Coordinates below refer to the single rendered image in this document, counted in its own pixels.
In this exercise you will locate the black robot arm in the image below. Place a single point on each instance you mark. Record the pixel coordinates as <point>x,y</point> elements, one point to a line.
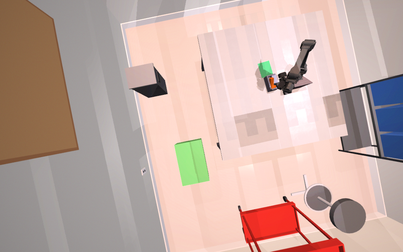
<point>300,68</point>

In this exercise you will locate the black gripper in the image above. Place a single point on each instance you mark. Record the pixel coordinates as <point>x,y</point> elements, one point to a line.
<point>282,76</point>

